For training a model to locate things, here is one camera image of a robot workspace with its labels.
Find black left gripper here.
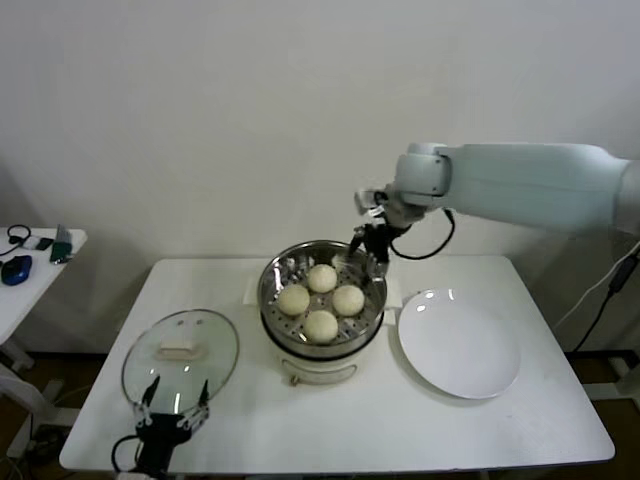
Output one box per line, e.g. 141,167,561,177
133,375,211,472

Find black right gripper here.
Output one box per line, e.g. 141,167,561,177
348,219,409,279

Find white steamed baozi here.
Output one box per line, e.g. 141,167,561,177
332,284,366,317
303,309,340,345
306,263,339,294
277,284,311,316

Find glass lid with white handle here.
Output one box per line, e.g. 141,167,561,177
121,308,240,417

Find stainless steel steamer basket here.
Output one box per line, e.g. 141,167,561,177
257,240,389,351

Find white electric cooker pot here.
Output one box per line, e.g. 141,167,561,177
242,277,403,389

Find white round plate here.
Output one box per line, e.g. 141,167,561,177
397,288,522,400

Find white side table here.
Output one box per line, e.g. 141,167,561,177
0,227,89,371

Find green and grey box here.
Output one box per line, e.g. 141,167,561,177
48,223,76,266

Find blue computer mouse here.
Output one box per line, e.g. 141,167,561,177
0,254,34,287

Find black headphones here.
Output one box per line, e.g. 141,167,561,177
0,224,32,259

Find black power adapter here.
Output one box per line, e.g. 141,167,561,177
607,258,632,292

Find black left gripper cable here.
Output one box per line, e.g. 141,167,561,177
110,433,146,474

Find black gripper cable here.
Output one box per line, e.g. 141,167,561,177
110,433,146,474
389,207,456,261

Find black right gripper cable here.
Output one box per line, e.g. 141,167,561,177
389,207,456,261

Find white table base frame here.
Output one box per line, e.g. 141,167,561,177
5,378,84,460

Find white power cable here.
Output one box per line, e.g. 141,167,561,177
552,247,640,331

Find black power cable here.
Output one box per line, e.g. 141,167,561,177
569,287,614,354

